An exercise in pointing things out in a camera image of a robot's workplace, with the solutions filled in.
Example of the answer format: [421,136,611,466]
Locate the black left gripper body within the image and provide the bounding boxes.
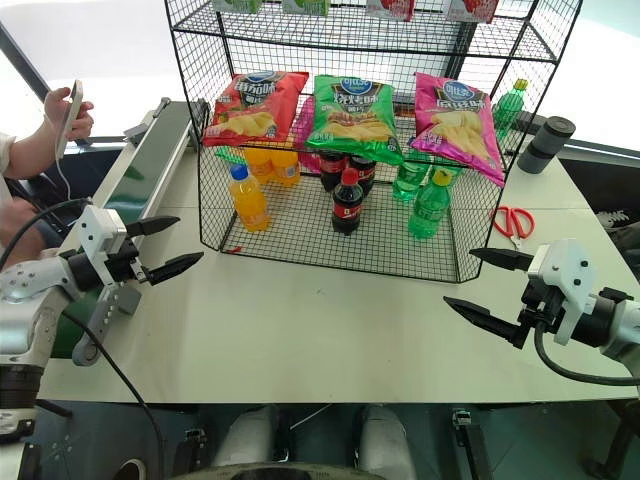
[105,234,151,286]

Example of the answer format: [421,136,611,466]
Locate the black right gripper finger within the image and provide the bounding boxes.
[443,296,519,344]
[468,248,535,274]

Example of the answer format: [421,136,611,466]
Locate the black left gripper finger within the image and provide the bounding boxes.
[144,252,205,287]
[125,215,182,238]

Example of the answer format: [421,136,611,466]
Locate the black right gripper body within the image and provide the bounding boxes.
[512,279,566,349]

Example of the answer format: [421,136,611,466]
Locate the silver smartphone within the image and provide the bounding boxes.
[53,79,85,161]

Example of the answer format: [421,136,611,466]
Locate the green conveyor belt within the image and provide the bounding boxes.
[49,97,209,361]

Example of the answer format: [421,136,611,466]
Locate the person's hand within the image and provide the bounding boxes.
[43,87,95,146]

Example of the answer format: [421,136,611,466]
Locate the green soda bottle yellow cap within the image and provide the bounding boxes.
[492,78,530,142]
[407,169,454,240]

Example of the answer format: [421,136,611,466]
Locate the orange soda bottle blue cap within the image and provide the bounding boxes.
[228,163,272,233]

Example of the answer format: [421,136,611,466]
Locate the black shoe white laces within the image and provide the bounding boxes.
[595,208,640,239]

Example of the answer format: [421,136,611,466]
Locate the grey cylindrical roll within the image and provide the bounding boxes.
[516,115,577,175]

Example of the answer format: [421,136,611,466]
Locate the pink potato chips bag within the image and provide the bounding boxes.
[409,71,507,189]

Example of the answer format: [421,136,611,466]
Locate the red potato chips bag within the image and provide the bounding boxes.
[202,70,310,149]

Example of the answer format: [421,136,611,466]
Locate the white rounded robot leg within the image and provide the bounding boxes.
[214,404,280,472]
[357,404,419,480]

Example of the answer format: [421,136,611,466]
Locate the cola bottle red label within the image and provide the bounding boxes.
[318,149,347,194]
[347,154,378,199]

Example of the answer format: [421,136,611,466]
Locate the cola bottle red cap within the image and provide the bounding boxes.
[331,168,365,235]

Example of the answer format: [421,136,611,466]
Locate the magenta snack bag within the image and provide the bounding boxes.
[292,97,321,174]

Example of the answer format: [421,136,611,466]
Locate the green potato chips bag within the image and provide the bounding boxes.
[304,73,405,166]

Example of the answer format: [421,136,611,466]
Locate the green snack packet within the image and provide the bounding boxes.
[282,0,331,16]
[212,0,264,14]

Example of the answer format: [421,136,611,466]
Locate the red snack packet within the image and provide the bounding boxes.
[364,0,417,23]
[447,0,499,24]

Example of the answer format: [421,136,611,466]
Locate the red handled scissors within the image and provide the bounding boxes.
[488,204,536,250]

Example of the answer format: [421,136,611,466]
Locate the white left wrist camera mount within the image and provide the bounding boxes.
[74,204,129,287]

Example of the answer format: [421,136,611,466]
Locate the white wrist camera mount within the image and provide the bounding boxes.
[527,238,599,346]
[74,204,129,287]

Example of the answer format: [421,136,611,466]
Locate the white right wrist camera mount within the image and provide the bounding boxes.
[527,238,599,346]

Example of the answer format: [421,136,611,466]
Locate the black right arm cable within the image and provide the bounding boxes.
[533,319,640,387]

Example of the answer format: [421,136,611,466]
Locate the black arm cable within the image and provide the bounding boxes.
[0,197,166,480]
[533,319,640,387]

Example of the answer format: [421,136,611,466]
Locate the white phone cable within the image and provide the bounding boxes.
[55,157,74,202]

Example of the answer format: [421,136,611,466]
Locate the black table leg bracket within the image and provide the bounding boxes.
[183,427,209,462]
[448,407,495,480]

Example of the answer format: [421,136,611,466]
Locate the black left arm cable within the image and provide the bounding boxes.
[0,197,166,480]

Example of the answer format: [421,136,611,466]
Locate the black wire mesh rack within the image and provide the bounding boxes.
[163,0,584,285]

